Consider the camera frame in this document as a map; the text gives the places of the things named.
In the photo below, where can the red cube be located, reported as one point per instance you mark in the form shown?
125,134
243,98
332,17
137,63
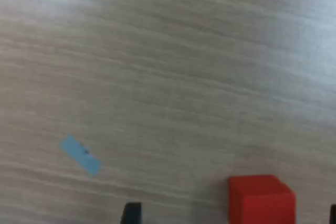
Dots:
262,203

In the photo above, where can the small light blue tape mark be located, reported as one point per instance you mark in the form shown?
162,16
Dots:
80,154

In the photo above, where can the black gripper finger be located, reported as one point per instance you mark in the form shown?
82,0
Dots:
132,213
333,214

